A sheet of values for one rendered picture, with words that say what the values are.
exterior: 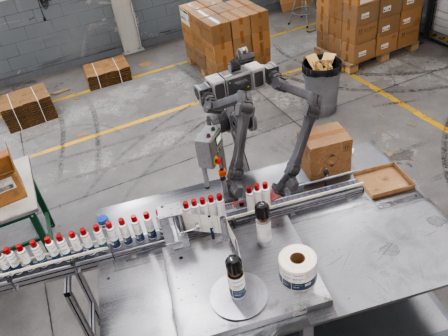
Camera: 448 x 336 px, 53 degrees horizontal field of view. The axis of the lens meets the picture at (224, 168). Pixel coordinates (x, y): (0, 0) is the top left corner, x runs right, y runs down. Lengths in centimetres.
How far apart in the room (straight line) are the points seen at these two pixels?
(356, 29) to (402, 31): 82
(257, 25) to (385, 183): 348
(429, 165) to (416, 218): 187
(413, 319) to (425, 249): 61
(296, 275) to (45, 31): 615
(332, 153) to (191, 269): 120
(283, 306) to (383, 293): 53
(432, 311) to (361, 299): 88
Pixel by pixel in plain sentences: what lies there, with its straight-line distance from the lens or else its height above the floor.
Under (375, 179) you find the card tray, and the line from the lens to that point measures 324.
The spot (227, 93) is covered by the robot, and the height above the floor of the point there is 142.
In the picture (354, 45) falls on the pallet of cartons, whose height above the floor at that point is 40.
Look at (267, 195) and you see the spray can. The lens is 283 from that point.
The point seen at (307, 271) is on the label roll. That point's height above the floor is 102.
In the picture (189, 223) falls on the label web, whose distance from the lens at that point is 277.
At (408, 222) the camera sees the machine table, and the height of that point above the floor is 83.
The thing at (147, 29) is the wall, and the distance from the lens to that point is 801.
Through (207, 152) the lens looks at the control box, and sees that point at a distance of 256.
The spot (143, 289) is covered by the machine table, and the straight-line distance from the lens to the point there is 270.
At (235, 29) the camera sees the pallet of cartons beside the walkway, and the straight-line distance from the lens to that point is 600.
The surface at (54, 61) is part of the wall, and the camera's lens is 788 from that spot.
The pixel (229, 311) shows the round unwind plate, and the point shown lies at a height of 89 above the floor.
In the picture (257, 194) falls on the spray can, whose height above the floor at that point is 103.
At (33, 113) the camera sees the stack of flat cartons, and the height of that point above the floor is 16.
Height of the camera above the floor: 287
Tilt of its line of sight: 37 degrees down
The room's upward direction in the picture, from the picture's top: 9 degrees counter-clockwise
